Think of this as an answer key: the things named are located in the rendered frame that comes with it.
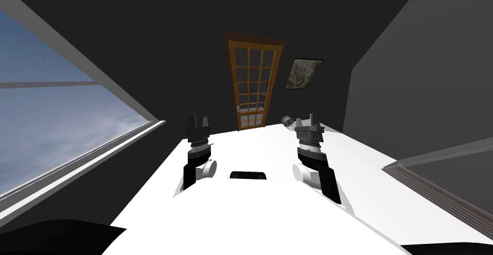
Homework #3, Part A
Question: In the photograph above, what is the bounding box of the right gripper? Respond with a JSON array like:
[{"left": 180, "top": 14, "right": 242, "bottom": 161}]
[{"left": 294, "top": 113, "right": 325, "bottom": 143}]

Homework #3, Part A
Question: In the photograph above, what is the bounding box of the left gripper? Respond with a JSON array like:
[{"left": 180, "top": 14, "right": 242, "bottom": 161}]
[{"left": 185, "top": 114, "right": 212, "bottom": 143}]

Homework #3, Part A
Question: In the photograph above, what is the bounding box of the brown glass-paned door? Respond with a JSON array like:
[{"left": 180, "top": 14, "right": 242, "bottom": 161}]
[{"left": 223, "top": 32, "right": 287, "bottom": 132}]

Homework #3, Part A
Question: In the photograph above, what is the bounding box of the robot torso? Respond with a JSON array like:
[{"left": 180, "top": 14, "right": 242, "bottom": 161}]
[{"left": 102, "top": 171, "right": 411, "bottom": 255}]

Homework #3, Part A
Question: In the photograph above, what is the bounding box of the large grey-framed window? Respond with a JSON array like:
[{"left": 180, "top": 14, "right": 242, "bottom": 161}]
[{"left": 0, "top": 0, "right": 167, "bottom": 227}]

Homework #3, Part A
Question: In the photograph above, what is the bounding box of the dark framed wall picture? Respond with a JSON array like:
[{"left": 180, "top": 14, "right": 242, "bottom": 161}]
[{"left": 283, "top": 57, "right": 324, "bottom": 91}]

